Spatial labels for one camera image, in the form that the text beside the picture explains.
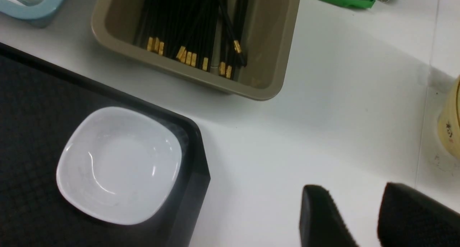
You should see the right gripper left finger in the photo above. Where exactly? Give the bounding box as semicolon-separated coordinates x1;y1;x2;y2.
299;184;358;247

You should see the yellow paper cup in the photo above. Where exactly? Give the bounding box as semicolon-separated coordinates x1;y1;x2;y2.
437;78;460;160

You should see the black serving tray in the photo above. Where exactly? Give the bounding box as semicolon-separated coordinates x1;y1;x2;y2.
0;44;210;247

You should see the upper grey square dish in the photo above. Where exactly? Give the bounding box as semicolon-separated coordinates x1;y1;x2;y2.
56;106;184;225

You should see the teal plastic bin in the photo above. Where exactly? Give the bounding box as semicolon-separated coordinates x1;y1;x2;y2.
0;0;65;28

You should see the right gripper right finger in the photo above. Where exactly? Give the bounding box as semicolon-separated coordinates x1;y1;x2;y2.
377;183;460;247

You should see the black chopsticks bundle in bin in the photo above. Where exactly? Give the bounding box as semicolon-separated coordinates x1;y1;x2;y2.
133;0;249;81

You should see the brown plastic bin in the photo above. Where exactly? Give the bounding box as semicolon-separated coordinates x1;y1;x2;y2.
91;0;300;101

